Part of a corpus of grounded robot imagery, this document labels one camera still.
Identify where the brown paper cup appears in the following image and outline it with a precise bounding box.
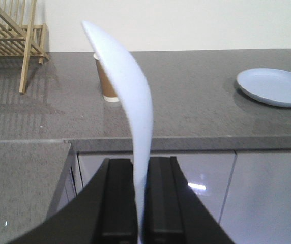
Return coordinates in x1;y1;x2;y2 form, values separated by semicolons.
93;53;119;103

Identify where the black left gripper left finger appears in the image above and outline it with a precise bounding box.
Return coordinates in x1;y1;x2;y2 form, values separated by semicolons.
12;159;138;243

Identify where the light blue plastic plate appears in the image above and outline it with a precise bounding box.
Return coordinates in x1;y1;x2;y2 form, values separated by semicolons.
236;68;291;108

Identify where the light blue plastic spoon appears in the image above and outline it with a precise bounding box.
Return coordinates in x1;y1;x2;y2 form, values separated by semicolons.
82;21;153;243

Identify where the wooden dish rack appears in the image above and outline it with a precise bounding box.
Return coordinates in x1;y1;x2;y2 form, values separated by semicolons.
0;1;49;94

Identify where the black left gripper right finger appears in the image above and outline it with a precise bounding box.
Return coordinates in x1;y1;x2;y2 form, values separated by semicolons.
143;157;233;243

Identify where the glossy grey cabinet door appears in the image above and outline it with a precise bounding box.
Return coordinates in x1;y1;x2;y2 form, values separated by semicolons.
76;150;291;244

